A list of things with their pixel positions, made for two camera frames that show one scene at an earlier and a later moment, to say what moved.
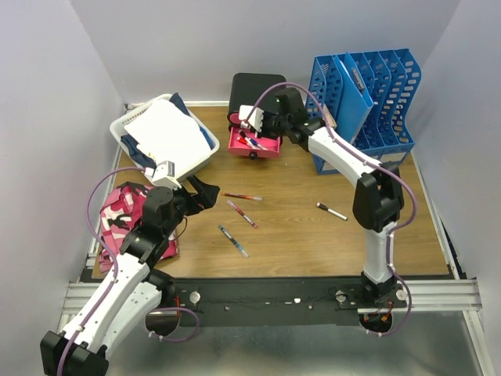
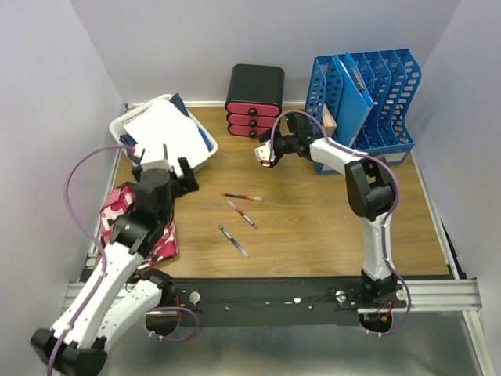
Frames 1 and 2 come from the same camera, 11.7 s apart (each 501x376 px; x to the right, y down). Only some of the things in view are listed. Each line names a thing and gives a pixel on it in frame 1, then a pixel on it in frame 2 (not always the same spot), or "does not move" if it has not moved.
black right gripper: x=266 y=115 → x=275 y=135
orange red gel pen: x=243 y=196 does not move
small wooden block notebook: x=332 y=122 does not move
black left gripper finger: x=207 y=194 → x=190 y=182
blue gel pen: x=233 y=240 does not move
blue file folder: x=354 y=101 does not move
